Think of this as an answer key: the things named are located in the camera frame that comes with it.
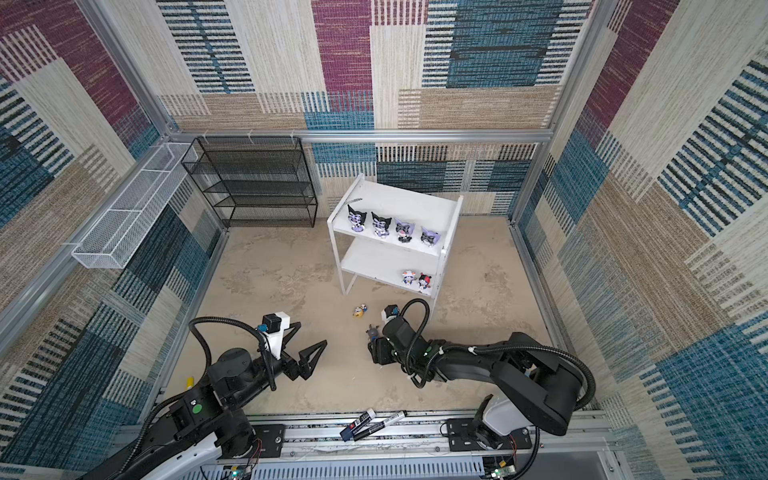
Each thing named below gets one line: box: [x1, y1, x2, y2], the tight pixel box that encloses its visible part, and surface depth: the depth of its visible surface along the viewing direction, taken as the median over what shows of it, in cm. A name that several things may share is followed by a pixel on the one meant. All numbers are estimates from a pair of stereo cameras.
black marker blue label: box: [340, 408, 376, 442], surface depth 76 cm
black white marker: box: [353, 410, 408, 442], surface depth 76 cm
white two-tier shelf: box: [327, 173, 464, 317], surface depth 78 cm
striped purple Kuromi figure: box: [371, 211, 392, 238], surface depth 70 cm
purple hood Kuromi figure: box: [420, 226, 441, 247], surface depth 69 cm
